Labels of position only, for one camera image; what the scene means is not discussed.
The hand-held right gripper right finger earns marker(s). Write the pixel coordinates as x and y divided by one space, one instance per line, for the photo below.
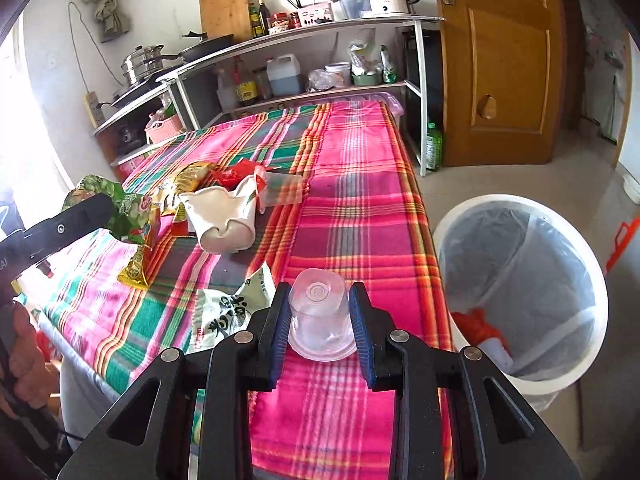
361 330

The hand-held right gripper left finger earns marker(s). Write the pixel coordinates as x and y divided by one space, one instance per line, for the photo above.
278 330

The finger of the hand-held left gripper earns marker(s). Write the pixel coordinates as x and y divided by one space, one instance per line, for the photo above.
75 222

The clear plastic cup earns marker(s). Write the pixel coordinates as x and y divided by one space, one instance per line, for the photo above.
282 190
320 330

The white printed wrapper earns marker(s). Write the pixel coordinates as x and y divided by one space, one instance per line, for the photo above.
225 310

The green snack packet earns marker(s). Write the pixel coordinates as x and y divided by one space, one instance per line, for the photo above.
135 210

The small yellow snack packet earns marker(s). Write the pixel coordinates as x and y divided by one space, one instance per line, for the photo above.
134 272

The crushed white paper bowl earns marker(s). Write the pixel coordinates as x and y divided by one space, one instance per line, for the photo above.
225 220

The yellow noodle packet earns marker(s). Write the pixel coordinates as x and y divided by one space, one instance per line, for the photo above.
192 172

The white trash bin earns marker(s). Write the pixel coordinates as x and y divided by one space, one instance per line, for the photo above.
590 310

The person's left hand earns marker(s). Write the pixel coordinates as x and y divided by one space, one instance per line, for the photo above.
32 365

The beige power strip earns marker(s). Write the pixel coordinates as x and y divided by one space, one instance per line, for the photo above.
93 109

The orange red wrapper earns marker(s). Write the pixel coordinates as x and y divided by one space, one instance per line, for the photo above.
477 325

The pink green plaid blanket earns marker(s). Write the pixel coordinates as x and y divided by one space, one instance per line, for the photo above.
350 210

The pink plastic basket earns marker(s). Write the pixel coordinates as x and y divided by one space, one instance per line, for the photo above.
162 129

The black induction cooker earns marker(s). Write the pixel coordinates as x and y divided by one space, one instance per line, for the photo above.
137 92

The steel steamer pot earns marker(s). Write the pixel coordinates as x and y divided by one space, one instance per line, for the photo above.
142 65

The clear bin liner bag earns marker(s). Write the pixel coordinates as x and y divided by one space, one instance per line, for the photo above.
525 270

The green plastic bottle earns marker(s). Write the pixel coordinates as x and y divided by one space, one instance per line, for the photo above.
433 147

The clear spray bottle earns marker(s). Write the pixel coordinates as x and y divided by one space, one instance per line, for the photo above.
225 92

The hanging grey green cloth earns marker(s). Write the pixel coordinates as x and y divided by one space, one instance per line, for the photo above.
107 10

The yellow label oil bottle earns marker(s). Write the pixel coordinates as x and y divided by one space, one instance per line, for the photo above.
246 87

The black frying pan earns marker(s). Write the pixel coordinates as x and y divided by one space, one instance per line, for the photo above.
210 45

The pink storage box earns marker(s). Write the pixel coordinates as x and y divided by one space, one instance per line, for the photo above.
387 102

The green bowl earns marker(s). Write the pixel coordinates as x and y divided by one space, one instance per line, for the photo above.
366 79

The clear plastic bag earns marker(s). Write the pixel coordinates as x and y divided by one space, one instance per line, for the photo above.
319 81

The white jug with dark liquid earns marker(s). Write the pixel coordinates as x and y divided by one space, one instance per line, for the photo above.
284 77

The white lidded tub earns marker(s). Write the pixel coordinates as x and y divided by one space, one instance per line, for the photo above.
338 75

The wooden cutting board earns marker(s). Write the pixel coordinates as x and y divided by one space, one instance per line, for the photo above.
225 10

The orange plastic tool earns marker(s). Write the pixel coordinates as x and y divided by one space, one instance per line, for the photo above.
619 245

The printed plastic bag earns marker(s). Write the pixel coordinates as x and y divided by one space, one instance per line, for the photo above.
364 55

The red lid jar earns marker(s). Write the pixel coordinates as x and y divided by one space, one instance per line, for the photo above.
281 21

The white metal shelf rack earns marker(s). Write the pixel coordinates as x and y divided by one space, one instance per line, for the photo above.
300 30

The wooden door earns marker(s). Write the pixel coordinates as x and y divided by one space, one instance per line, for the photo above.
510 70

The pink chopstick holder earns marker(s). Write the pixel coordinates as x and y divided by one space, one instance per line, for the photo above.
316 15

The grey water filter pitcher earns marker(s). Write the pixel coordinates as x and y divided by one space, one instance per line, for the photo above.
352 5

